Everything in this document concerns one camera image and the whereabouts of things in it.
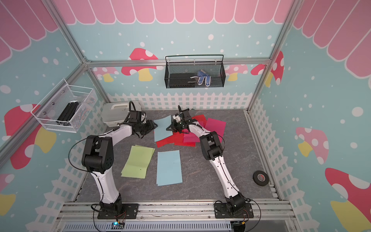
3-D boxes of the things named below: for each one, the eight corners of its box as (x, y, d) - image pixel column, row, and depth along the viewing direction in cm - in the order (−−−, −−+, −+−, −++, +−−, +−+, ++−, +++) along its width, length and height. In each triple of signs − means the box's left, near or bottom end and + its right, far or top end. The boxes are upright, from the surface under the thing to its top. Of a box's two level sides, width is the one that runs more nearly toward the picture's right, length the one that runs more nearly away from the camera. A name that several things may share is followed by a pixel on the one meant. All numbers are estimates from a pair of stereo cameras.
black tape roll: (255, 185, 85) (256, 184, 83) (251, 171, 90) (252, 170, 88) (269, 185, 85) (271, 184, 83) (264, 171, 90) (266, 170, 88)
